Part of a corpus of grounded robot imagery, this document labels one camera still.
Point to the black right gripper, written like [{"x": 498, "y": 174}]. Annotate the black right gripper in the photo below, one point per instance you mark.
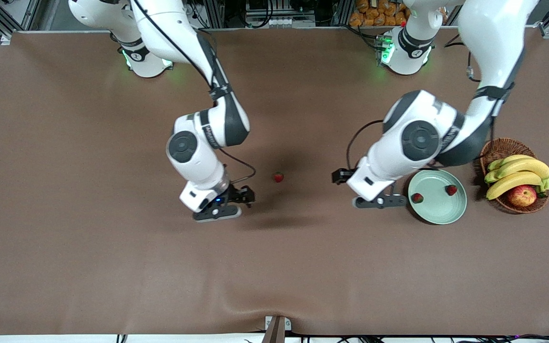
[{"x": 237, "y": 194}]

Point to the red strawberry star-shaped calyx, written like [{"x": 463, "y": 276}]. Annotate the red strawberry star-shaped calyx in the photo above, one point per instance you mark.
[{"x": 279, "y": 177}]

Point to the red strawberry large green calyx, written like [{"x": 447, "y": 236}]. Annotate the red strawberry large green calyx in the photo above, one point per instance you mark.
[{"x": 417, "y": 197}]

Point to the red strawberry small calyx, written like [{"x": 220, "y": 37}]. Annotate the red strawberry small calyx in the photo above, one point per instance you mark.
[{"x": 452, "y": 190}]

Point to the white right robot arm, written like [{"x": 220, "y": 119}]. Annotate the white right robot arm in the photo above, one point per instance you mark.
[{"x": 198, "y": 157}]

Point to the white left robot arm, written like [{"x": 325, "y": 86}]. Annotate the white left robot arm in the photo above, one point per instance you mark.
[{"x": 417, "y": 140}]

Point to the pale green round plate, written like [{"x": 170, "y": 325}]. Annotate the pale green round plate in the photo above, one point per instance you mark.
[{"x": 439, "y": 207}]

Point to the greenish yellow banana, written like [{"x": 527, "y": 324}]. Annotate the greenish yellow banana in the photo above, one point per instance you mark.
[
  {"x": 515, "y": 158},
  {"x": 490, "y": 177}
]

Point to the large table cover mat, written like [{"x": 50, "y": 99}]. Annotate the large table cover mat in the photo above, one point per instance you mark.
[{"x": 88, "y": 166}]

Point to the orange bread roll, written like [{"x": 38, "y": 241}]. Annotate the orange bread roll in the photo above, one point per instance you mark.
[
  {"x": 379, "y": 19},
  {"x": 400, "y": 18},
  {"x": 362, "y": 5},
  {"x": 356, "y": 19},
  {"x": 383, "y": 5}
]

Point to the brown wicker basket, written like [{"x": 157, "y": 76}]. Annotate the brown wicker basket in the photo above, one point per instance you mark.
[{"x": 508, "y": 145}]

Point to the long yellow banana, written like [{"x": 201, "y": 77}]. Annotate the long yellow banana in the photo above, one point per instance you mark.
[
  {"x": 513, "y": 182},
  {"x": 527, "y": 166}
]

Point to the red yellow apple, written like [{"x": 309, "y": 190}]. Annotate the red yellow apple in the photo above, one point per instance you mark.
[{"x": 522, "y": 196}]

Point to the grey metal camera bracket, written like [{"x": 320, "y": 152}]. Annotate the grey metal camera bracket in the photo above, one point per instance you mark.
[{"x": 277, "y": 328}]

